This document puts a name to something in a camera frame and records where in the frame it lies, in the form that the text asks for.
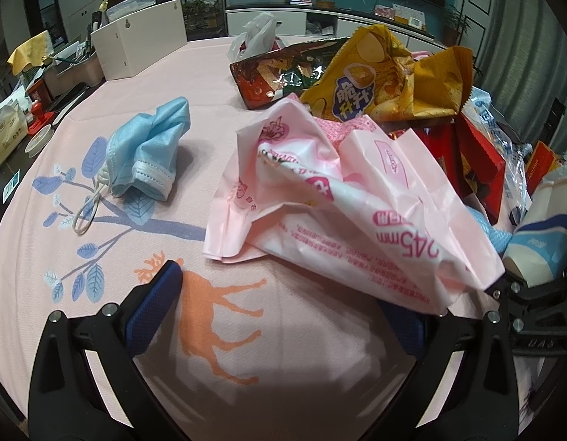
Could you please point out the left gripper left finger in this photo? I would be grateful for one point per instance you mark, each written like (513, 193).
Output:
(64, 402)

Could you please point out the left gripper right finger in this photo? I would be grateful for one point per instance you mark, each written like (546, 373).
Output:
(463, 385)

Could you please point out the red paper box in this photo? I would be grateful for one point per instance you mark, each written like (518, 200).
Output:
(469, 159)

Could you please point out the pink plastic wrapper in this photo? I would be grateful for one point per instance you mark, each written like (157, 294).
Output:
(349, 203)

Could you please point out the blue face mask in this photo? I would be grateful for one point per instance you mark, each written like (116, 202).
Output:
(142, 154)

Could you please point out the yellow chip bag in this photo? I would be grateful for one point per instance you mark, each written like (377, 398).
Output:
(374, 74)

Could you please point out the dark green snack bag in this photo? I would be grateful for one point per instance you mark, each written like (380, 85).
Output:
(261, 80)

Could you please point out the white plastic bag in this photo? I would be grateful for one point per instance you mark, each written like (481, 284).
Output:
(259, 37)

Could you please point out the blue knotted cloth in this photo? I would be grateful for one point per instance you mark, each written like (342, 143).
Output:
(500, 239)

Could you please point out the clear plastic packaging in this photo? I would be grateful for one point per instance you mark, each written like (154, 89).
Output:
(479, 110)

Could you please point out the blue white paper cup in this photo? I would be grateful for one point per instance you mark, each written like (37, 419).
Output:
(537, 252)

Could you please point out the pink patterned tablecloth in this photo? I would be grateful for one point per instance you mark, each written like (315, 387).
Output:
(254, 350)

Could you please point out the grey curtain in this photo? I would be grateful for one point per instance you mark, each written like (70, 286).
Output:
(524, 67)

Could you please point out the tissue pack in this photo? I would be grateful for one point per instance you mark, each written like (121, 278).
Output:
(13, 128)

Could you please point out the potted plant on cabinet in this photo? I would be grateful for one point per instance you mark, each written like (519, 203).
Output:
(455, 25)

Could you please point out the yellow cloth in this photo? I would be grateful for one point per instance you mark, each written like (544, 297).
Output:
(31, 54)

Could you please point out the white storage box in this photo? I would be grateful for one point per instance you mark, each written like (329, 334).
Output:
(133, 43)

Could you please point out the white tv cabinet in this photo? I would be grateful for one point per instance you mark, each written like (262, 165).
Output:
(305, 21)

